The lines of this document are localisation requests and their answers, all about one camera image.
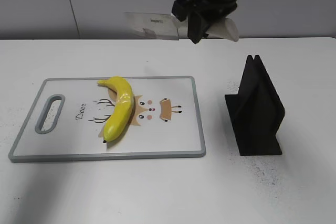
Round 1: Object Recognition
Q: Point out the white deer cutting board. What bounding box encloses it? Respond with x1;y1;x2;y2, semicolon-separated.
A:
8;76;206;163

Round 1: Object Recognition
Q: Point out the black knife stand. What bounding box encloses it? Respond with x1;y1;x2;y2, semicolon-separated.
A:
225;55;285;156

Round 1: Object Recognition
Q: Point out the white handled kitchen knife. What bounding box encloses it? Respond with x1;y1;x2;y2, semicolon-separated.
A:
124;12;239;42

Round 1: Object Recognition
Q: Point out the yellow plastic banana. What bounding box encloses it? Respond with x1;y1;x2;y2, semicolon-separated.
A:
97;76;134;143

